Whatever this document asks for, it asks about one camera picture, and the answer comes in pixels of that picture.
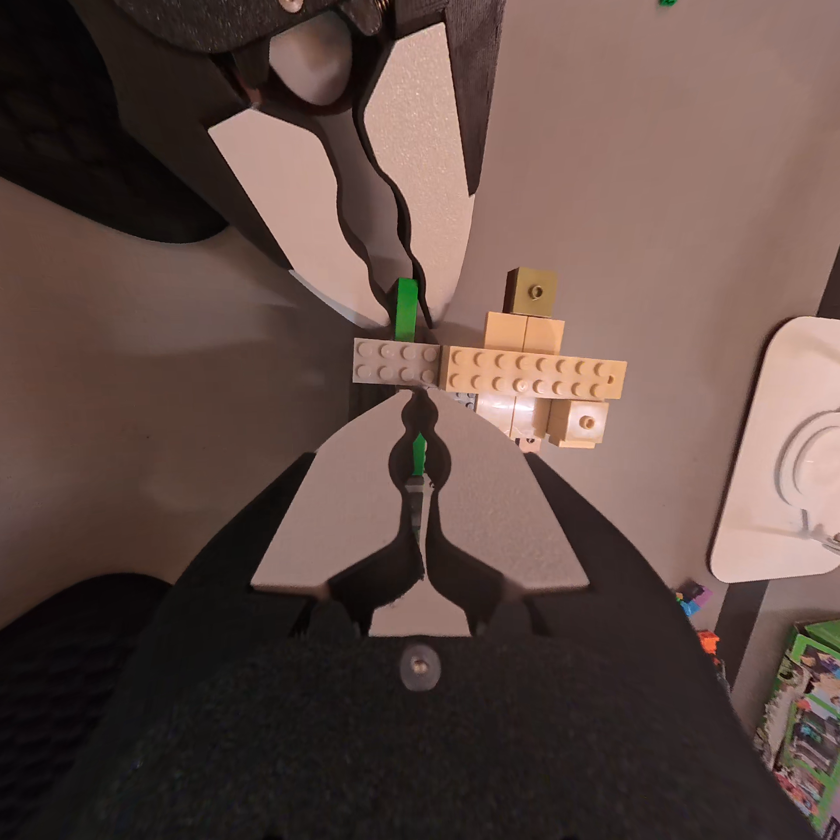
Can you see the grey desk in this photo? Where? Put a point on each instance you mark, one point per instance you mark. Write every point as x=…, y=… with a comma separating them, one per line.
x=623, y=164

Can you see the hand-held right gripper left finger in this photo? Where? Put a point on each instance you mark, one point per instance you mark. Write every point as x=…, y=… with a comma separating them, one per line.
x=334, y=525

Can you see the green lego set box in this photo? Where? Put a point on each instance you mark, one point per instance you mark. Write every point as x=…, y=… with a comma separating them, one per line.
x=800, y=722

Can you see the person's left hand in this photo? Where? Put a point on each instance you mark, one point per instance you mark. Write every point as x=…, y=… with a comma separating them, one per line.
x=308, y=59

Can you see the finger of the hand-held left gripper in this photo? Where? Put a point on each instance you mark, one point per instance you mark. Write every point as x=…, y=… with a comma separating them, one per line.
x=289, y=190
x=426, y=144

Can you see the orange teal lego vehicle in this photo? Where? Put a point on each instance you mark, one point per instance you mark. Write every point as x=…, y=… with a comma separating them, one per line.
x=709, y=643

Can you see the green purple lego figure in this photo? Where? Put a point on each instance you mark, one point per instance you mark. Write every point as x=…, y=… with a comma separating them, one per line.
x=692, y=598

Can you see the white book stand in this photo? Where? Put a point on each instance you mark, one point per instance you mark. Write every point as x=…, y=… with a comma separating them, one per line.
x=774, y=459

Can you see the grey tan lego building model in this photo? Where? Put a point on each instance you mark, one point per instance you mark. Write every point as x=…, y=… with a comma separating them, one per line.
x=525, y=374

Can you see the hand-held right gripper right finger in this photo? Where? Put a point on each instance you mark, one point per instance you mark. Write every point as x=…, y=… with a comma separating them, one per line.
x=505, y=525

